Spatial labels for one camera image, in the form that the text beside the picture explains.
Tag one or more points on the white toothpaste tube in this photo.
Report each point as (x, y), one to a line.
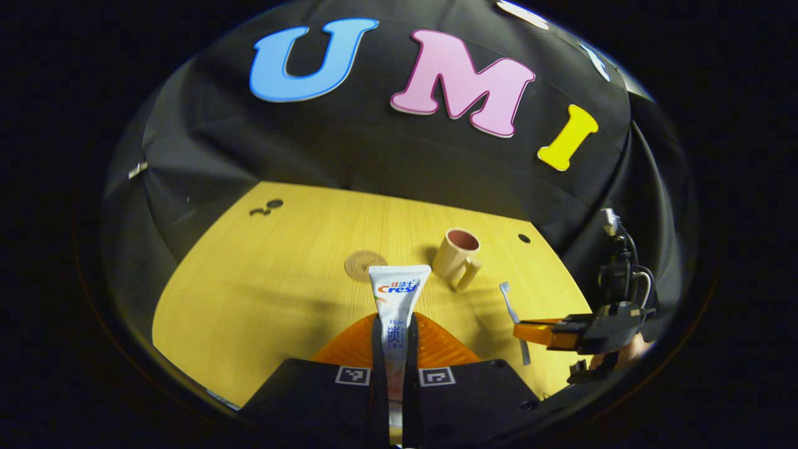
(399, 293)

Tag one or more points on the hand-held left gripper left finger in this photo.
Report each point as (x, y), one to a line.
(378, 399)

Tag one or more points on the round cork coaster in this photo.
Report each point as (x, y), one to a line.
(361, 265)

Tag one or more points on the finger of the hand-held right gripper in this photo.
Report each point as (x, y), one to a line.
(552, 335)

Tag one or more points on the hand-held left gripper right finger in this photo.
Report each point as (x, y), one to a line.
(410, 399)

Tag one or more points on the white clip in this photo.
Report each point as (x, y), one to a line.
(137, 169)

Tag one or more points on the black backdrop cloth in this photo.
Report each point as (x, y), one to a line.
(374, 149)

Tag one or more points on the beige cup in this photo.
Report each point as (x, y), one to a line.
(452, 255)

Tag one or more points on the white toothbrush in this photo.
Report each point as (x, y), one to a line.
(510, 302)

